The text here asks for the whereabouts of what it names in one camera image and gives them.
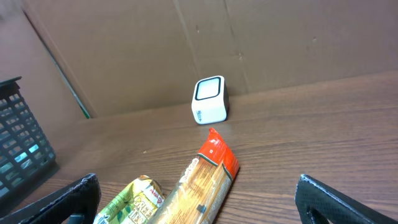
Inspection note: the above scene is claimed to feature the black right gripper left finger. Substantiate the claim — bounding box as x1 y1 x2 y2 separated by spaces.
1 173 101 224

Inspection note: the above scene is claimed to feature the green tea packet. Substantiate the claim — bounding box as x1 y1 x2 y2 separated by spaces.
93 175 165 224

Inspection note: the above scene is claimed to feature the spaghetti pack with red ends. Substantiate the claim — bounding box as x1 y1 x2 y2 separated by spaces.
148 128 239 224

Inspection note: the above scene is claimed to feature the white barcode scanner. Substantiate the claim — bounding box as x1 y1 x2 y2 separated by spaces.
191 75 229 125

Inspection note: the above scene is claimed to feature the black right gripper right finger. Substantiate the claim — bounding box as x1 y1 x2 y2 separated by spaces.
294 174 397 224

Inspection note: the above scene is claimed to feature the brown cardboard backdrop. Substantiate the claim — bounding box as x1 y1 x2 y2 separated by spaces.
1 0 397 118

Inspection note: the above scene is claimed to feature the grey plastic basket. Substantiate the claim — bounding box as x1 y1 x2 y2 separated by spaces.
1 77 55 217

